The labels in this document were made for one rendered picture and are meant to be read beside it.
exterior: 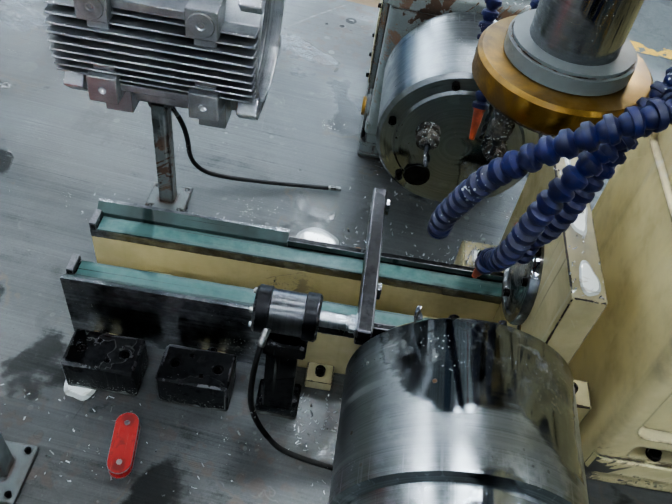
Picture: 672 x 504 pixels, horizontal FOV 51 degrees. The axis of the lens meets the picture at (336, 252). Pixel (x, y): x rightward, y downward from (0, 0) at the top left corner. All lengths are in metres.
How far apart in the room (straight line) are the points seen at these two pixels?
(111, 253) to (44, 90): 0.54
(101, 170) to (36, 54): 0.40
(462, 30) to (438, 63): 0.09
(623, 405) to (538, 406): 0.27
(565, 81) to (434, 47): 0.42
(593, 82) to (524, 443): 0.34
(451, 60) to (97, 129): 0.72
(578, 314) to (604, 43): 0.29
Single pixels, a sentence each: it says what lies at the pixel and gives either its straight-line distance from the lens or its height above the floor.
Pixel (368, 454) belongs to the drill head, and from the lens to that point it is 0.67.
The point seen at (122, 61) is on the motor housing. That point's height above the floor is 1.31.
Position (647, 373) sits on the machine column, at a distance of 0.90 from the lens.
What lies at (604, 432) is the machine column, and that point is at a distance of 1.00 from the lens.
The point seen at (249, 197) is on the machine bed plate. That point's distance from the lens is 1.30.
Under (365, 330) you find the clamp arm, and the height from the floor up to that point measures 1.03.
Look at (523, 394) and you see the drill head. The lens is 0.69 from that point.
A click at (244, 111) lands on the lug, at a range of 0.74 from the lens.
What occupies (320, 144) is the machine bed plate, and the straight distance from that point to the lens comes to 1.43.
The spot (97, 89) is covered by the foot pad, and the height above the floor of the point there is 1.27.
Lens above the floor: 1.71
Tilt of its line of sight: 48 degrees down
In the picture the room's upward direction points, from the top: 10 degrees clockwise
